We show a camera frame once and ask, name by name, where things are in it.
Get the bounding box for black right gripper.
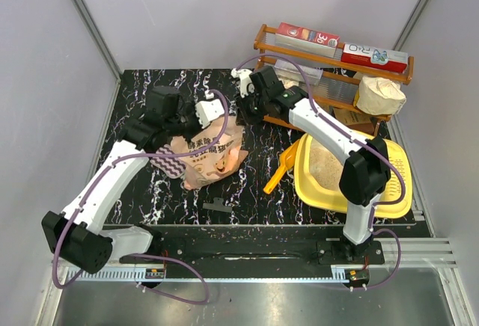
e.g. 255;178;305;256
234;88;269;128

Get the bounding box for pink cat litter bag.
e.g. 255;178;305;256
171;116;248;190

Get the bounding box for yellow plastic litter scoop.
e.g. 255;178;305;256
263;140;299;194

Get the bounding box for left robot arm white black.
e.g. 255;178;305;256
41;86;225;274

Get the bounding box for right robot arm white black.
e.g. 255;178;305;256
231;66;391;263

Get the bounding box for red 3D toothpaste box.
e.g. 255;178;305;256
275;22;340;58

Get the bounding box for brown cat litter granules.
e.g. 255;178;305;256
309;146;343;191

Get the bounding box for yellow litter box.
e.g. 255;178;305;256
294;134;413;219

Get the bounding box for brown cardboard box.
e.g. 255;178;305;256
333;108;375;134

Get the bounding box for red white R+O box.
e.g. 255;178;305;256
341;43;409;73

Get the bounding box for purple wavy striped sponge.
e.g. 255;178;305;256
150;157;186;179

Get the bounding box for grey metal scraper blade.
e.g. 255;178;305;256
203;197;232;214

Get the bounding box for wooden two-tier shelf rack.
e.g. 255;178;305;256
254;24;415;136

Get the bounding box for beige tissue pack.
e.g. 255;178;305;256
353;76;406;116

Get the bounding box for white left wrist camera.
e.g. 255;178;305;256
195;91;227;129

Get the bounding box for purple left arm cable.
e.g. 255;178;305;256
51;89;231;305

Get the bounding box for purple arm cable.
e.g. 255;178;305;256
51;89;231;305
235;55;407;290

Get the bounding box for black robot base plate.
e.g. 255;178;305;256
118;237;385;265

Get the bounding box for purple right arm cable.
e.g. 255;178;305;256
235;55;407;290

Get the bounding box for aluminium frame rail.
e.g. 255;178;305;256
66;237;454;274

